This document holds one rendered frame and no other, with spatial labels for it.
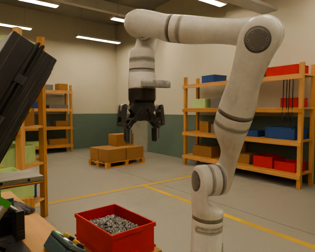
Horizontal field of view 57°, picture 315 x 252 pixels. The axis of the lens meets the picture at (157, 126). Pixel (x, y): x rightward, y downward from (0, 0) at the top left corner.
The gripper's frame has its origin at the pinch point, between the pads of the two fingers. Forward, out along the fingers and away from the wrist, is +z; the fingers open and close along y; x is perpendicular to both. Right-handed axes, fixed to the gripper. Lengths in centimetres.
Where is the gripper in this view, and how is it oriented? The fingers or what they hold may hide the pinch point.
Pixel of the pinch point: (142, 140)
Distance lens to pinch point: 80.8
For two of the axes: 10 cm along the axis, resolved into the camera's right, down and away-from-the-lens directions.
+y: -7.6, 0.4, -6.4
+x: 6.5, 0.4, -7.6
